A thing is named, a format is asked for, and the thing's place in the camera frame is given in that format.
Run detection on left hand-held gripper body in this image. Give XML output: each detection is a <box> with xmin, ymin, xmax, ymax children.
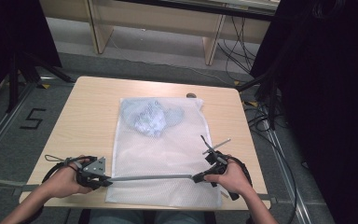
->
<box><xmin>74</xmin><ymin>156</ymin><xmax>110</xmax><ymax>191</ymax></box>

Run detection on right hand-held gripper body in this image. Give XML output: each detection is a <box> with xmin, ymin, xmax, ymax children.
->
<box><xmin>200</xmin><ymin>134</ymin><xmax>232</xmax><ymax>175</ymax></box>

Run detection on white mesh laundry bag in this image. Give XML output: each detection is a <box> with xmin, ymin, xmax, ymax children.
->
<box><xmin>104</xmin><ymin>96</ymin><xmax>224</xmax><ymax>209</ymax></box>

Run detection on person's right hand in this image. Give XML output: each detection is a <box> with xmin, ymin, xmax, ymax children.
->
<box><xmin>203</xmin><ymin>154</ymin><xmax>255</xmax><ymax>198</ymax></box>

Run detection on person's left hand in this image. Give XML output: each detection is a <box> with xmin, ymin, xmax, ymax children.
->
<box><xmin>41</xmin><ymin>154</ymin><xmax>93</xmax><ymax>200</ymax></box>

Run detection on person's legs in jeans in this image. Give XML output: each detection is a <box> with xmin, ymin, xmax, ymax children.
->
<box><xmin>88</xmin><ymin>208</ymin><xmax>207</xmax><ymax>224</ymax></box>

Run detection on light blue garment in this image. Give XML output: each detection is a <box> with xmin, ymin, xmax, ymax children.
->
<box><xmin>119</xmin><ymin>98</ymin><xmax>186</xmax><ymax>139</ymax></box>

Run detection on black tripod stand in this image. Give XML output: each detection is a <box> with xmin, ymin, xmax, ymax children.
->
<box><xmin>236</xmin><ymin>66</ymin><xmax>282</xmax><ymax>131</ymax></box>
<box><xmin>5</xmin><ymin>50</ymin><xmax>76</xmax><ymax>114</ymax></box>

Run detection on black curtain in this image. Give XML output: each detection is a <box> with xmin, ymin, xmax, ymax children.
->
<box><xmin>0</xmin><ymin>0</ymin><xmax>63</xmax><ymax>110</ymax></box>
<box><xmin>249</xmin><ymin>0</ymin><xmax>358</xmax><ymax>224</ymax></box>

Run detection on beige wooden desk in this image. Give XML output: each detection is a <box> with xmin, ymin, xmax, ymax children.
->
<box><xmin>37</xmin><ymin>0</ymin><xmax>282</xmax><ymax>66</ymax></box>

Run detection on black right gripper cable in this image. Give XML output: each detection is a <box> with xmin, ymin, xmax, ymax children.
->
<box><xmin>226</xmin><ymin>155</ymin><xmax>254</xmax><ymax>189</ymax></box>

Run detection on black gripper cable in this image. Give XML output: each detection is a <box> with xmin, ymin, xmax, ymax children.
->
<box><xmin>41</xmin><ymin>154</ymin><xmax>98</xmax><ymax>185</ymax></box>
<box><xmin>226</xmin><ymin>155</ymin><xmax>254</xmax><ymax>189</ymax></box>

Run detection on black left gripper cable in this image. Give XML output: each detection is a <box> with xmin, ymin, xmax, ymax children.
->
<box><xmin>41</xmin><ymin>154</ymin><xmax>98</xmax><ymax>185</ymax></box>

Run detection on black floor cables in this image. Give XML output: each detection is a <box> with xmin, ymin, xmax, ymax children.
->
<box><xmin>242</xmin><ymin>98</ymin><xmax>300</xmax><ymax>224</ymax></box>

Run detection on metal floor rail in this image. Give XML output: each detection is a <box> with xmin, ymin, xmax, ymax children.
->
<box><xmin>259</xmin><ymin>102</ymin><xmax>313</xmax><ymax>224</ymax></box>
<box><xmin>0</xmin><ymin>81</ymin><xmax>36</xmax><ymax>169</ymax></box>

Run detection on white floor cable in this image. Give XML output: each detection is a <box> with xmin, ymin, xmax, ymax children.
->
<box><xmin>108</xmin><ymin>28</ymin><xmax>232</xmax><ymax>87</ymax></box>

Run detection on black hanging cables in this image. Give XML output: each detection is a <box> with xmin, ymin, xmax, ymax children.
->
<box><xmin>216</xmin><ymin>14</ymin><xmax>263</xmax><ymax>76</ymax></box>

